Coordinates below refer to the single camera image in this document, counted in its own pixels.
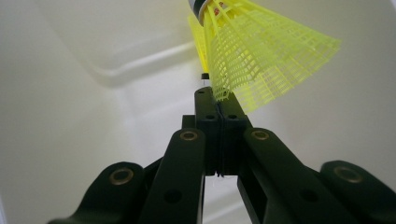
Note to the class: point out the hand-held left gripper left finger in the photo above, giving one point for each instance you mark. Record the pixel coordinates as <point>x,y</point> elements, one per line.
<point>208,124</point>

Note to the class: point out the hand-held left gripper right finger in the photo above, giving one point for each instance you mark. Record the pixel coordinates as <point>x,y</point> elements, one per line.
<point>233,137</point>

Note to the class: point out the white plastic bin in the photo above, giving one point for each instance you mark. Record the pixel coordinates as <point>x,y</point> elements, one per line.
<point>62,124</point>

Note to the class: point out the yellow shuttlecock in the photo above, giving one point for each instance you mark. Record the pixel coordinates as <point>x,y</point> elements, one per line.
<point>199,43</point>
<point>264,53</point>

